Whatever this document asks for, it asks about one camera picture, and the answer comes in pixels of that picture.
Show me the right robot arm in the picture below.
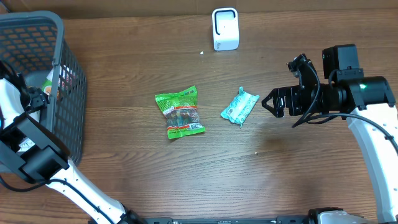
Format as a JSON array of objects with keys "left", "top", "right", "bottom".
[{"left": 261, "top": 44, "right": 397, "bottom": 223}]

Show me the green instant noodle cup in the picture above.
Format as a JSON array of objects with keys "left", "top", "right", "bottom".
[{"left": 42, "top": 65, "right": 76, "bottom": 95}]

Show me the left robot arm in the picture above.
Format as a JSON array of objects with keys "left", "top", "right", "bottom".
[{"left": 1, "top": 61, "right": 145, "bottom": 223}]

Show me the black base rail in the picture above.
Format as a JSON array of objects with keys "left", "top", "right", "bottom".
[{"left": 88, "top": 207, "right": 366, "bottom": 224}]

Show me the teal tissue pack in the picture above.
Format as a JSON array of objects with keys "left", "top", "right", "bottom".
[{"left": 220, "top": 86, "right": 259, "bottom": 127}]

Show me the white barcode scanner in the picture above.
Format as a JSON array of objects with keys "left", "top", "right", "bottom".
[{"left": 211, "top": 7, "right": 239, "bottom": 51}]

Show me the gray plastic shopping basket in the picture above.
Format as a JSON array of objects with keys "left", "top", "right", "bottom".
[{"left": 1, "top": 11, "right": 87, "bottom": 165}]

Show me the green snack bag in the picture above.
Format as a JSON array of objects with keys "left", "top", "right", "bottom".
[{"left": 155, "top": 85, "right": 206, "bottom": 139}]

